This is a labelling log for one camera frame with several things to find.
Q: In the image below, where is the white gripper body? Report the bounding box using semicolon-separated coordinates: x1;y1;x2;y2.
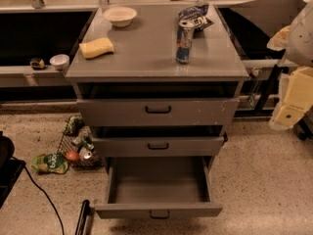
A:
269;67;313;130

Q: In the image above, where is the white paper bowl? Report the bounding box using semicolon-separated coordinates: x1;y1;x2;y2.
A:
103;7;137;27

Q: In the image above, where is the yellow tape measure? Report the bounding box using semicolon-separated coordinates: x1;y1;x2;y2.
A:
29;58;45;70

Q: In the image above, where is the green bottle in basket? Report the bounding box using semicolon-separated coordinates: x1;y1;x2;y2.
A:
71;135;94;151

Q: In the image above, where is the yellow sponge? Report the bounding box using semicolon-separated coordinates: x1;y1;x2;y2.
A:
79;38;114;59

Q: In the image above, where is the grey open bottom drawer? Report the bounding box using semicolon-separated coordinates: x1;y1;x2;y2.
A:
96;157;222;219

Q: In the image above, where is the red apple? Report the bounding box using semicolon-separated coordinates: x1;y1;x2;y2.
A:
66;151;80;162

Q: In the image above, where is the grey drawer cabinet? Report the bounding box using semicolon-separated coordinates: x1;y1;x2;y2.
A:
64;3;250;174

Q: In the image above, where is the green chip bag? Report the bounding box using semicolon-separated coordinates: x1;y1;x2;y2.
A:
64;116;84;136

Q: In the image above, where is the black bar on floor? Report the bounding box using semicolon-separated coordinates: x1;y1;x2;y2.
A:
74;200;95;235

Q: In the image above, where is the small white cup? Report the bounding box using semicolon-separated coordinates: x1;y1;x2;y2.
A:
50;54;69;71

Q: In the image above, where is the grey middle drawer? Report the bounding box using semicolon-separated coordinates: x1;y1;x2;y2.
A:
93;137;224;158

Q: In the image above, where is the silver soda can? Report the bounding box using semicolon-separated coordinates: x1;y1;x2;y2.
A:
79;147;94;162

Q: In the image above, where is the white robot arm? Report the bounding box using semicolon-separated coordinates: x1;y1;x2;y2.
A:
267;1;313;130

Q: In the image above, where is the blue kettle chips bag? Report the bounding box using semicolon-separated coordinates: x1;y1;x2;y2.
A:
178;4;213;31

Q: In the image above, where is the green snack pouch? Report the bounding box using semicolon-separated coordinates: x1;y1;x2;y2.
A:
31;153;68;174

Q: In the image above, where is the red bull can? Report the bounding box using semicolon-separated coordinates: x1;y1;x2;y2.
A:
176;20;195;64

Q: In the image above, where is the black device left edge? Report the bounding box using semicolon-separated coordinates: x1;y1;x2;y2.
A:
0;132;25;209

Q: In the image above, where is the grey top drawer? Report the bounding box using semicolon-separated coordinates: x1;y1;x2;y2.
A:
76;99;239;126

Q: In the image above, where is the black wire basket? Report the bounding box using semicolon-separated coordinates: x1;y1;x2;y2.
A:
58;126;103;170

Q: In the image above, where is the black power cable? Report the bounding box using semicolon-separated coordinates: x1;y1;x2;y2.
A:
11;156;66;235

